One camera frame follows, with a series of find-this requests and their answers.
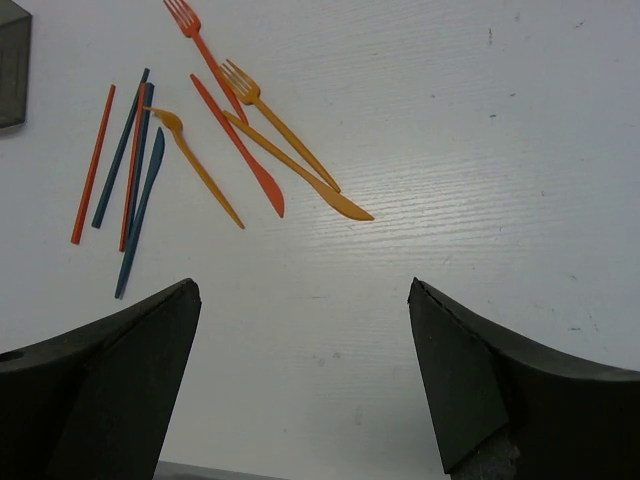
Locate red-orange chopstick outer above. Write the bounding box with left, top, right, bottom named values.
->
left=70, top=84, right=116, bottom=245

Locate smoky grey plastic container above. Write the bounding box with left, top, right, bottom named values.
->
left=0, top=0, right=33, bottom=129

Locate yellow-orange plastic knife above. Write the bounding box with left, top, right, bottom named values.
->
left=223, top=110, right=374, bottom=221

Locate red-orange plastic fork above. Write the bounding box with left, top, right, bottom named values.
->
left=163, top=0, right=248, bottom=124

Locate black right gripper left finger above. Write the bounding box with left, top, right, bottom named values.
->
left=1, top=279, right=201, bottom=479

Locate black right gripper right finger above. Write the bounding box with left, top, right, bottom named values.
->
left=408, top=280, right=639, bottom=479

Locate blue plastic knife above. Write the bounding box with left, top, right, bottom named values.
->
left=114, top=128, right=165, bottom=299

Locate red-orange plastic knife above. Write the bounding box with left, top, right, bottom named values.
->
left=189, top=73, right=285, bottom=218

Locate red-orange chopstick inner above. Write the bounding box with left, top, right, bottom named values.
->
left=119, top=81, right=146, bottom=252

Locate red-orange chopstick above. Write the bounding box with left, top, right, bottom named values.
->
left=70, top=84, right=116, bottom=245
left=119, top=81, right=146, bottom=252

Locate yellow-orange plastic fork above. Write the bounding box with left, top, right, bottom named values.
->
left=220, top=59, right=341, bottom=193

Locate yellow-orange plastic fork bent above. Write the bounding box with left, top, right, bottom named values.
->
left=145, top=107, right=245, bottom=229

